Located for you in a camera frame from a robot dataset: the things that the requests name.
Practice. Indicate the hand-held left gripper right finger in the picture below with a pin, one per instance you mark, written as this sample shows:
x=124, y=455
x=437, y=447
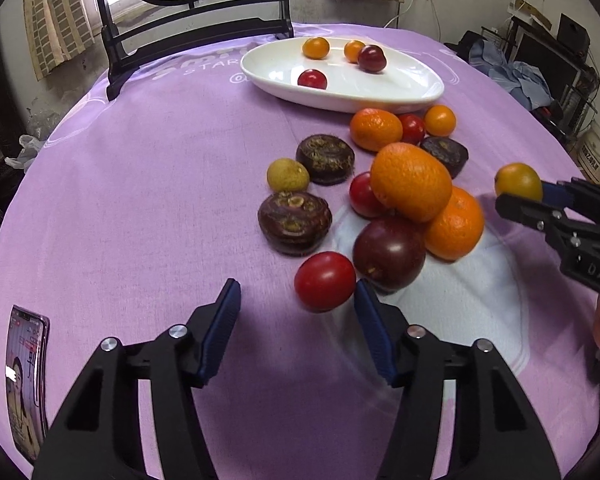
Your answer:
x=375, y=330

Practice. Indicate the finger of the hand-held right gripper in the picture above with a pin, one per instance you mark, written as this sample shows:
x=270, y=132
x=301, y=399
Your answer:
x=555, y=194
x=522, y=210

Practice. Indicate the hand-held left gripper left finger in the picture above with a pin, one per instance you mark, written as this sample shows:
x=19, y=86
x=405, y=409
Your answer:
x=220, y=330

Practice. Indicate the yellow-green cherry tomato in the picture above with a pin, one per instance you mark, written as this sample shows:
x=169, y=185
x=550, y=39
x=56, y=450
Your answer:
x=518, y=182

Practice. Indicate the small tangerine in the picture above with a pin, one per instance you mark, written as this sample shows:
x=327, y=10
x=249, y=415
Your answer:
x=457, y=225
x=375, y=130

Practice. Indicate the large dark purple tomato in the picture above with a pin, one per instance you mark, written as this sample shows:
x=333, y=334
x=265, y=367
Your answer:
x=389, y=253

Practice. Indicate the dark brown water chestnut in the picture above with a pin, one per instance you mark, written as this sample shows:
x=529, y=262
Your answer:
x=445, y=156
x=325, y=158
x=294, y=221

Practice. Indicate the large orange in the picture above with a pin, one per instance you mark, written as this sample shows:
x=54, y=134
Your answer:
x=411, y=182

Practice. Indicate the orange cherry tomato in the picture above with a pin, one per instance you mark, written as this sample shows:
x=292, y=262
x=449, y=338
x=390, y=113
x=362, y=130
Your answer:
x=439, y=121
x=352, y=50
x=315, y=47

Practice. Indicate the tan longan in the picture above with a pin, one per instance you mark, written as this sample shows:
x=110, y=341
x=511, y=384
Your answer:
x=287, y=175

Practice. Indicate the white oval plate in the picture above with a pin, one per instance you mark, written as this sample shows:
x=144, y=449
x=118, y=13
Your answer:
x=405, y=80

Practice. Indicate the white bucket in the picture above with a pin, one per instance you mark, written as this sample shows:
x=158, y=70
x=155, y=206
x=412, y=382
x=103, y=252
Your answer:
x=597, y=152

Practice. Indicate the blue clothes pile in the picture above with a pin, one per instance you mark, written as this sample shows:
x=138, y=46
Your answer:
x=525, y=80

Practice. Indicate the black equipment shelf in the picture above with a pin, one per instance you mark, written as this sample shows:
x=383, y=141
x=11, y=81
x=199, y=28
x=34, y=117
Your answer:
x=560, y=75

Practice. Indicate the black speaker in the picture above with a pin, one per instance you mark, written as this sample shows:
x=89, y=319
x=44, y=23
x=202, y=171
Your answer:
x=575, y=35

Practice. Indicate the purple tablecloth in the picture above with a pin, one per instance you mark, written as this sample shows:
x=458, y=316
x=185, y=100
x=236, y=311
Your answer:
x=130, y=185

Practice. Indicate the cardboard box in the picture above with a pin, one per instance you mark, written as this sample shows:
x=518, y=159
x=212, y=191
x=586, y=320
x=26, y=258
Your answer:
x=530, y=12

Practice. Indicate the smartphone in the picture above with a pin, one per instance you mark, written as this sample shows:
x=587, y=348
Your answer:
x=27, y=385

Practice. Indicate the dark red cherry tomato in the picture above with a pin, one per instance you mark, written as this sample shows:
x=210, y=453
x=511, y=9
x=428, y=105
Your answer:
x=371, y=58

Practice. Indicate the white plastic bag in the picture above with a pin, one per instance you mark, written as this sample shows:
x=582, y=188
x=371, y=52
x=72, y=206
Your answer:
x=27, y=147

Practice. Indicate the black chair with painted panel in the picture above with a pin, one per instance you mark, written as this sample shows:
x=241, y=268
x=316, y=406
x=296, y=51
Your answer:
x=195, y=25

